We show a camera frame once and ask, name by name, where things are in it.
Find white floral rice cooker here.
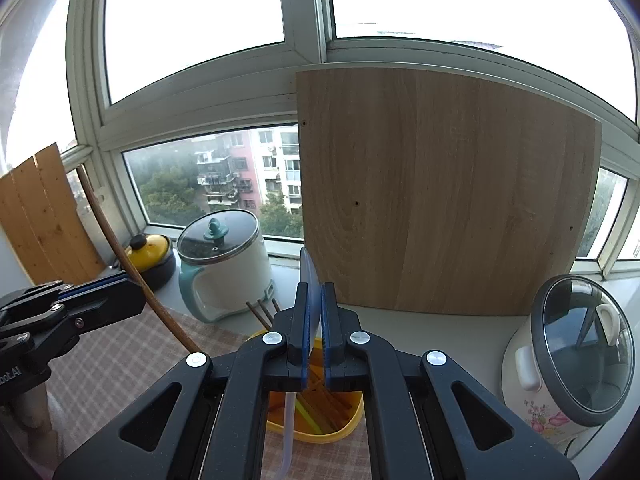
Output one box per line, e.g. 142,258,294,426
501,274,637,463

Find yellow plastic container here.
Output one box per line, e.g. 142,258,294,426
246,329,366,444

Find glass lid teal knob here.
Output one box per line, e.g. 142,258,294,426
177,210,261,267

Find grey-rimmed glass cooker lid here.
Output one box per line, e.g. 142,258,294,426
531,274,637,428

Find pine plank board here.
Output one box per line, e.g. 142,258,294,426
0,142,107,287

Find white teal electric pot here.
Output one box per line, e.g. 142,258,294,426
177,220,274,324

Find light wooden board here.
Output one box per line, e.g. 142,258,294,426
295,67,603,317

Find white window frame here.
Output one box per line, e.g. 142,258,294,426
0,0,640,281

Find apartment buildings outside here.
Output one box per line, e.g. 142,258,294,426
192,127,303,216

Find yellow clay pot lid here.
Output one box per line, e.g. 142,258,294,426
123,233,172,271

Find pink plaid tablecloth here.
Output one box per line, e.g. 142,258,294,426
42,307,373,480

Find person's left hand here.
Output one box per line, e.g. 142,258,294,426
11,384,52,429

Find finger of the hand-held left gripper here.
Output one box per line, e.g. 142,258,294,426
0,278,150,362
0,266,129,314

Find black clay pot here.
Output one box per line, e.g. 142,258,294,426
111,255,177,292

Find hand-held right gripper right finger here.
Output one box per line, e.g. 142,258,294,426
320,282,581,480

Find green plastic spoon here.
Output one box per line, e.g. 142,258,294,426
294,397,323,433

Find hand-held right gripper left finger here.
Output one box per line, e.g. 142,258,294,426
52,282,311,480

